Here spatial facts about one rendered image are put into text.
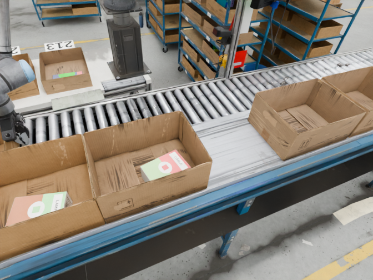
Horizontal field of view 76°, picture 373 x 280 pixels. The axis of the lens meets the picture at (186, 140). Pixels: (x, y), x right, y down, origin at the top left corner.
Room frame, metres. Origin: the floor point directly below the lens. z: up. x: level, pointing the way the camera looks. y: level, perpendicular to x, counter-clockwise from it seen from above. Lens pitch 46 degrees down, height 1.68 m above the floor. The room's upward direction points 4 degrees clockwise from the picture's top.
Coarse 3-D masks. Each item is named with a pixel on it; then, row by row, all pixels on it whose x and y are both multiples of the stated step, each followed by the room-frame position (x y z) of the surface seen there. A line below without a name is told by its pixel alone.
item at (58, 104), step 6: (78, 96) 1.20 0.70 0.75; (84, 96) 1.20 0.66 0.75; (90, 96) 1.21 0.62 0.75; (96, 96) 1.21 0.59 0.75; (102, 96) 1.22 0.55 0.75; (54, 102) 1.12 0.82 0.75; (60, 102) 1.12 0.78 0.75; (66, 102) 1.13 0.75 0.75; (72, 102) 1.13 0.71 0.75; (78, 102) 1.14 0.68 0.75; (84, 102) 1.14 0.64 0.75; (54, 108) 1.06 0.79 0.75; (60, 108) 1.07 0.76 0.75
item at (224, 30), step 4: (216, 28) 1.56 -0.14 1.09; (220, 28) 1.55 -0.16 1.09; (224, 28) 1.56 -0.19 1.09; (228, 28) 1.57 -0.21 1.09; (216, 32) 1.54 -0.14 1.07; (220, 32) 1.54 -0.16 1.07; (224, 32) 1.55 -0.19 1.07; (228, 32) 1.56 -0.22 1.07; (216, 36) 1.53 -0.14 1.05; (220, 36) 1.54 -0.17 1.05; (224, 36) 1.55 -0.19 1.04; (228, 36) 1.57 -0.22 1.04; (220, 40) 1.57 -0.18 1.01; (224, 40) 1.57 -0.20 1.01
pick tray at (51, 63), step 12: (72, 48) 1.63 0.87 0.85; (48, 60) 1.54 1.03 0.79; (60, 60) 1.58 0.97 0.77; (72, 60) 1.61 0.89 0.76; (84, 60) 1.57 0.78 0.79; (48, 72) 1.43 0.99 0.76; (60, 72) 1.44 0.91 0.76; (84, 72) 1.46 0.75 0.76; (48, 84) 1.21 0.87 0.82; (60, 84) 1.23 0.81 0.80; (72, 84) 1.26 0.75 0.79; (84, 84) 1.30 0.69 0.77
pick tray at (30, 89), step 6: (18, 54) 1.48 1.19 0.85; (24, 54) 1.50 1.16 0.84; (18, 60) 1.47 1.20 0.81; (24, 60) 1.49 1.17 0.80; (30, 60) 1.45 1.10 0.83; (30, 66) 1.35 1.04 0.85; (36, 78) 1.35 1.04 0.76; (30, 84) 1.18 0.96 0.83; (36, 84) 1.22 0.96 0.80; (18, 90) 1.14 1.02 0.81; (24, 90) 1.15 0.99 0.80; (30, 90) 1.17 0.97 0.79; (36, 90) 1.18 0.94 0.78; (12, 96) 1.11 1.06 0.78; (18, 96) 1.13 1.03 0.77; (24, 96) 1.15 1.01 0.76; (30, 96) 1.16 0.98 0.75
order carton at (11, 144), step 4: (0, 128) 0.78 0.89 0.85; (0, 132) 0.77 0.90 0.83; (0, 136) 0.77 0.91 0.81; (0, 140) 0.76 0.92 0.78; (0, 144) 0.76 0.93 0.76; (4, 144) 0.62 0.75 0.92; (8, 144) 0.65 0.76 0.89; (12, 144) 0.69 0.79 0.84; (16, 144) 0.74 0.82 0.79; (0, 148) 0.73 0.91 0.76; (4, 148) 0.60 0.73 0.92; (8, 148) 0.63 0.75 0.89; (12, 148) 0.66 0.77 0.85
